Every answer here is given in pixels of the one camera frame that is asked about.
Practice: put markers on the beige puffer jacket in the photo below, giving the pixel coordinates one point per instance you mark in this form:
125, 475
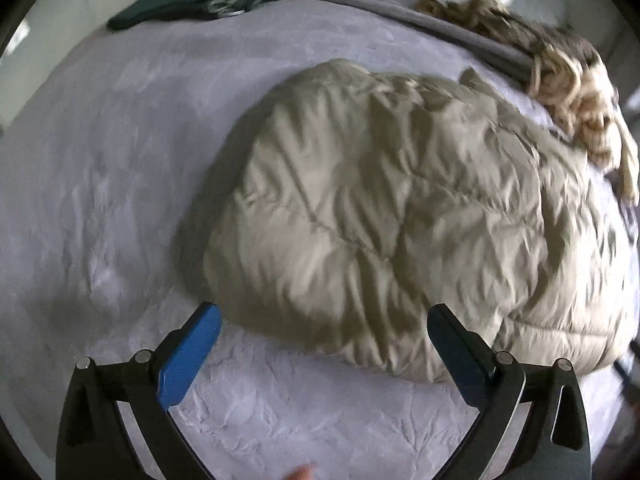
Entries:
369, 197

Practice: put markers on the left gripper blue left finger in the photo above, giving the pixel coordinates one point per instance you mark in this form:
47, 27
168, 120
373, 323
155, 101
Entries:
93, 442

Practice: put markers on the person's left hand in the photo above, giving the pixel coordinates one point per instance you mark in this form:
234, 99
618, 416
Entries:
304, 472

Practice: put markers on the lavender plush bed cover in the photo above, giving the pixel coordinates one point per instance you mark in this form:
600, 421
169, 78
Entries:
111, 178

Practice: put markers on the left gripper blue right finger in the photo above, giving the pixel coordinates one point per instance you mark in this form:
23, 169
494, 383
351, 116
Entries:
554, 442

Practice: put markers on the cream chunky knit blanket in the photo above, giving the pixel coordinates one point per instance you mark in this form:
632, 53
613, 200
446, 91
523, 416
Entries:
568, 78

